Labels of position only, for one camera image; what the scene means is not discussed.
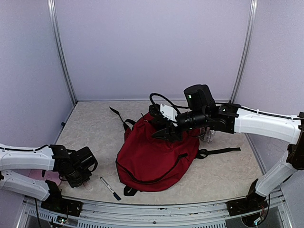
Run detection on yellow capped clear tube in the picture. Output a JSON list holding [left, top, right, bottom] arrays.
[[83, 182, 93, 191]]

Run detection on dark red student backpack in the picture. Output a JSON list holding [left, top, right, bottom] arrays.
[[115, 114, 241, 197]]

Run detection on blue capped white marker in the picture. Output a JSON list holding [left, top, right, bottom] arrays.
[[100, 177, 121, 201]]

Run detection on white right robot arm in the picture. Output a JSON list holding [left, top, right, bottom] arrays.
[[149, 85, 304, 211]]

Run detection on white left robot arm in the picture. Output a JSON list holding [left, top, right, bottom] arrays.
[[0, 144, 98, 211]]

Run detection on pink plastic plate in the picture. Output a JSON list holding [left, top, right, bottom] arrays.
[[29, 170, 61, 186]]

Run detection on white floral mug orange inside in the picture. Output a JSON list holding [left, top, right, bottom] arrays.
[[200, 127, 216, 144]]

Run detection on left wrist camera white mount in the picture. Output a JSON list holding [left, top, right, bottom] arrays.
[[67, 146, 98, 172]]

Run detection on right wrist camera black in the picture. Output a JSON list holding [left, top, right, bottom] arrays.
[[149, 104, 178, 126]]

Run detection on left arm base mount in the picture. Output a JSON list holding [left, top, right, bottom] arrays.
[[41, 180, 83, 217]]

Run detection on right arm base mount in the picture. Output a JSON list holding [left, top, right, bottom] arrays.
[[226, 179, 269, 216]]

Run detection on aluminium corner post right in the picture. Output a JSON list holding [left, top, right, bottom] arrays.
[[229, 0, 258, 103]]

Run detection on aluminium corner post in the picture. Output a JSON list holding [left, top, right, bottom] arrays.
[[47, 0, 78, 107], [229, 0, 258, 103]]

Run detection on aluminium corner post left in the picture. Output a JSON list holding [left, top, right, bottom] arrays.
[[47, 0, 78, 107]]

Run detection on aluminium front frame rail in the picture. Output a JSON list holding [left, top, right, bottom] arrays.
[[13, 189, 295, 228]]

